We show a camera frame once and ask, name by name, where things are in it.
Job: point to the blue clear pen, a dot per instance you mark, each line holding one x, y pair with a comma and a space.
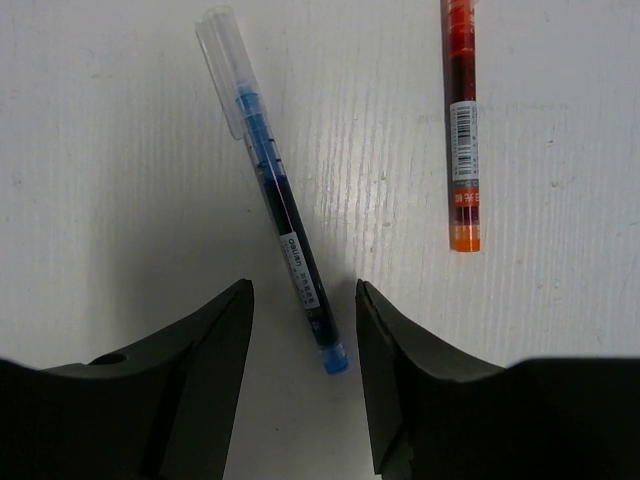
241, 101

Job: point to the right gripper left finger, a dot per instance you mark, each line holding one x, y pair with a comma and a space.
160, 408

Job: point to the orange tipped pen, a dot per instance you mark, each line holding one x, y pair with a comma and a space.
459, 51

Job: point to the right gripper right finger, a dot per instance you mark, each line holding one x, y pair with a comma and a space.
396, 355

